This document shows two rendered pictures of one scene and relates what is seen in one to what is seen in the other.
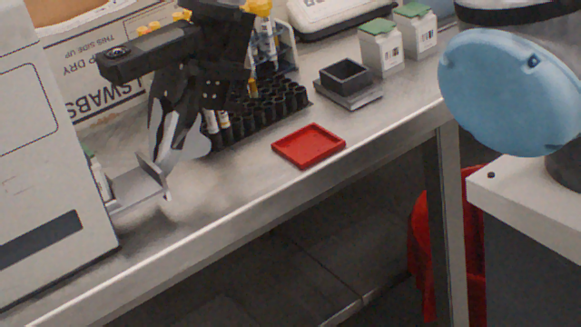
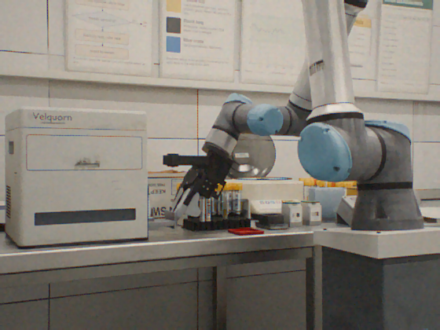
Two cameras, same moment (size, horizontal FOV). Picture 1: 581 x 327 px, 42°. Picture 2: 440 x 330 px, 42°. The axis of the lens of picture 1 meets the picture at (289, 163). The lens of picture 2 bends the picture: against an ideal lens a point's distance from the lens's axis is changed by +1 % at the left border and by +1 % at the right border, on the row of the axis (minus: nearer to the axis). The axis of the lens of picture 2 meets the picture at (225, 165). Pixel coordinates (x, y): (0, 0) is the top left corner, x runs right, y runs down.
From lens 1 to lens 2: 0.72 m
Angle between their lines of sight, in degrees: 33
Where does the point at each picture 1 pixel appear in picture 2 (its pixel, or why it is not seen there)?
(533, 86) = (327, 139)
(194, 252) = (181, 250)
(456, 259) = not seen: outside the picture
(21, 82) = (135, 143)
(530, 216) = (337, 236)
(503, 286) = (329, 299)
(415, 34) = (309, 210)
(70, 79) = not seen: hidden behind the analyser
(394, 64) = (296, 221)
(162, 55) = (191, 160)
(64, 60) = not seen: hidden behind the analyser
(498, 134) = (317, 167)
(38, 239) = (115, 215)
